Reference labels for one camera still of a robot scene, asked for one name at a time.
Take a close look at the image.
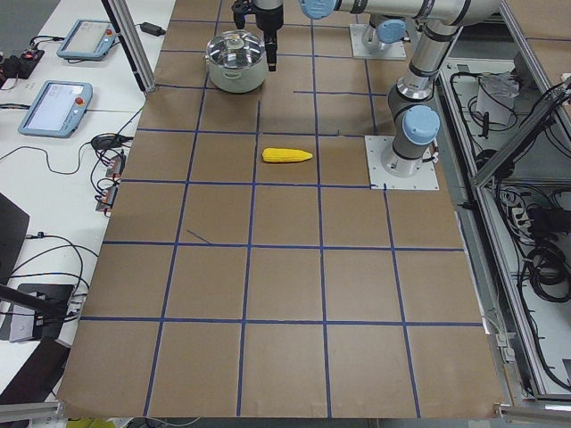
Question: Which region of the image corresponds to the aluminium frame post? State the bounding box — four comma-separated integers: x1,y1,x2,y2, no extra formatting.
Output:
101,0,156,94

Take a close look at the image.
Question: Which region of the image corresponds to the teach pendant tablet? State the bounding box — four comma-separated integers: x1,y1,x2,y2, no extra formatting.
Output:
56,19,117,61
18,80,93,138

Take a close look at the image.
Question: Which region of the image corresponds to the glass pot lid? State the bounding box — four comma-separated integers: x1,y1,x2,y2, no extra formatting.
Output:
206,29,266,70

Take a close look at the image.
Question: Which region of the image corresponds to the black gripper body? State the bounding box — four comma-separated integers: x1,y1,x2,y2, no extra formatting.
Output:
253,0,284,32

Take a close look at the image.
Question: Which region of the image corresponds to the upper teach pendant tablet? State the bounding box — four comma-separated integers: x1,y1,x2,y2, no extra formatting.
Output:
56,19,117,61

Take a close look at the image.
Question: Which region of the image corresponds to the pale green cooking pot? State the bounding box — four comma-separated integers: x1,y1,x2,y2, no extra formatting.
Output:
205,50,269,94

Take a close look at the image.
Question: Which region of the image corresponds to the yellow corn cob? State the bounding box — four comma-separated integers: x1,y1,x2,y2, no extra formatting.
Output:
262,147,313,163

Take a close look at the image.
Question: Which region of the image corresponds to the lower teach pendant tablet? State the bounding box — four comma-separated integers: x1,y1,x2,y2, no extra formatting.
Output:
18,80,93,138

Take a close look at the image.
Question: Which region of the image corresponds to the black power adapter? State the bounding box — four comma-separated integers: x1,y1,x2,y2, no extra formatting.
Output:
140,21,166,37

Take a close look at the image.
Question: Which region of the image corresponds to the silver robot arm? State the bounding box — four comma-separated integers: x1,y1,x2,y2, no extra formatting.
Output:
231,1,434,72
335,0,500,178

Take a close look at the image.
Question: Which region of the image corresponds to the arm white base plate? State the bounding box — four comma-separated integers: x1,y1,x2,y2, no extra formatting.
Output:
349,24,406,61
365,136,439,191

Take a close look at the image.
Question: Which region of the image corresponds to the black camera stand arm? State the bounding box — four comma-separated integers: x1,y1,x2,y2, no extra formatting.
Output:
1,284,74,317

